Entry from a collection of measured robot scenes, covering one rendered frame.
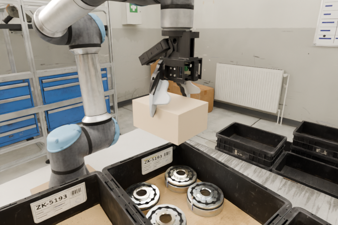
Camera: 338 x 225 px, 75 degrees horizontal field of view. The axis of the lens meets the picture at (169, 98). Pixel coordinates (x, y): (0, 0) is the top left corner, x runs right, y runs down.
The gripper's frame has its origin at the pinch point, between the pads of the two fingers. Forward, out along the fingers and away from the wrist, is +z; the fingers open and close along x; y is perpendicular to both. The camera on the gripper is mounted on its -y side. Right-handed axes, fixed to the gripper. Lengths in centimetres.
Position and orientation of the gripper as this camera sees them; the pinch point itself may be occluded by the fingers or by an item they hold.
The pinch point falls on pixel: (169, 109)
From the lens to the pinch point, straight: 58.2
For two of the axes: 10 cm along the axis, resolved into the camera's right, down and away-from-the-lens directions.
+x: 6.8, -2.2, 7.0
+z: 0.0, 9.5, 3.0
